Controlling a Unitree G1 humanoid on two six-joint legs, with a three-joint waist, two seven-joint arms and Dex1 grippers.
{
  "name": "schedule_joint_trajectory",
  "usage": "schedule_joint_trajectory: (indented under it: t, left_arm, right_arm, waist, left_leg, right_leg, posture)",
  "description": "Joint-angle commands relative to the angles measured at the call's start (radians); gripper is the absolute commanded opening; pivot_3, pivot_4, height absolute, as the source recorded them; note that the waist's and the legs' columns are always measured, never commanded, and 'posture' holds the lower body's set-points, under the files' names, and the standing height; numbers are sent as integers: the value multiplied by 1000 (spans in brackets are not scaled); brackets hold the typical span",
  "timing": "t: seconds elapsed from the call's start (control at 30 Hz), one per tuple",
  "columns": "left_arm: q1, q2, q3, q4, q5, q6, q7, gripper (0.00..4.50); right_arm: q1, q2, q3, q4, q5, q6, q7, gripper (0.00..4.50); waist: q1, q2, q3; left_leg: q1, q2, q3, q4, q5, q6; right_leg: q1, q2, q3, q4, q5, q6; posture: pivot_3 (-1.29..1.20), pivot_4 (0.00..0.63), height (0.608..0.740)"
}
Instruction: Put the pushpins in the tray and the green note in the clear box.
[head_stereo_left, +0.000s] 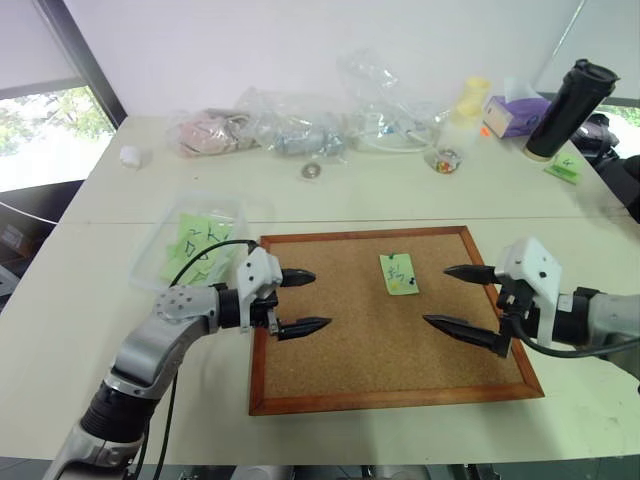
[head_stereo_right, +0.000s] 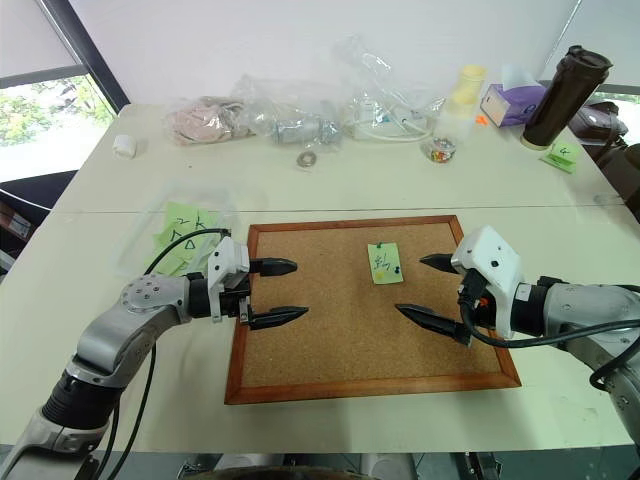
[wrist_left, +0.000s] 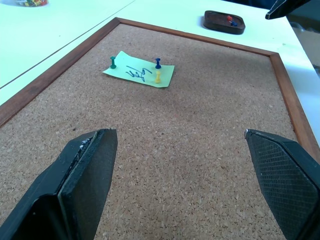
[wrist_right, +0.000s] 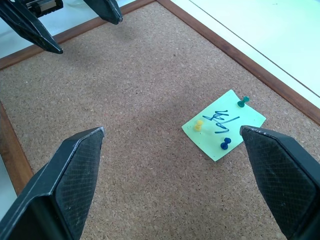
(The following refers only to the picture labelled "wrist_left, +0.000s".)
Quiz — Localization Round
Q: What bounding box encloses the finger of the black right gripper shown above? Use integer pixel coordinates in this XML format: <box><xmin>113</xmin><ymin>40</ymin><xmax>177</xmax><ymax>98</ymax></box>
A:
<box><xmin>264</xmin><ymin>0</ymin><xmax>312</xmax><ymax>20</ymax></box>

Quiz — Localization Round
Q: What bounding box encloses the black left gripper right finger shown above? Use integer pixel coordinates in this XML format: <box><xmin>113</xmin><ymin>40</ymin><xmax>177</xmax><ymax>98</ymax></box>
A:
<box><xmin>243</xmin><ymin>128</ymin><xmax>320</xmax><ymax>240</ymax></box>

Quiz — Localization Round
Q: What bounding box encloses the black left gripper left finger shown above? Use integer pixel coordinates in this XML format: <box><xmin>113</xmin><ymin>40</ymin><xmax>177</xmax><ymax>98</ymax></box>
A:
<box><xmin>0</xmin><ymin>128</ymin><xmax>119</xmax><ymax>240</ymax></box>

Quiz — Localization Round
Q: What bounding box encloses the wood framed cork board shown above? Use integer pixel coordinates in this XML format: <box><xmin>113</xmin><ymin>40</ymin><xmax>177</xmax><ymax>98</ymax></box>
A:
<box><xmin>0</xmin><ymin>16</ymin><xmax>320</xmax><ymax>240</ymax></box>

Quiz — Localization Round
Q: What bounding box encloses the green sticky note with scribble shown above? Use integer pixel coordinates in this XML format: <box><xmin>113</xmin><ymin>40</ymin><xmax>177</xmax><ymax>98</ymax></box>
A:
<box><xmin>102</xmin><ymin>50</ymin><xmax>175</xmax><ymax>89</ymax></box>

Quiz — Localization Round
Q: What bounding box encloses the clear container of pins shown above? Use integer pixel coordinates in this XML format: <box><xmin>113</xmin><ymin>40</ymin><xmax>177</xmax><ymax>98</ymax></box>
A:
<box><xmin>9</xmin><ymin>0</ymin><xmax>50</xmax><ymax>8</ymax></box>

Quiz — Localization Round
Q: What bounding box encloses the dark wooden tray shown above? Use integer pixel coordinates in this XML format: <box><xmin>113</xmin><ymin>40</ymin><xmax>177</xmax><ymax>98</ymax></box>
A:
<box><xmin>202</xmin><ymin>10</ymin><xmax>246</xmax><ymax>36</ymax></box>

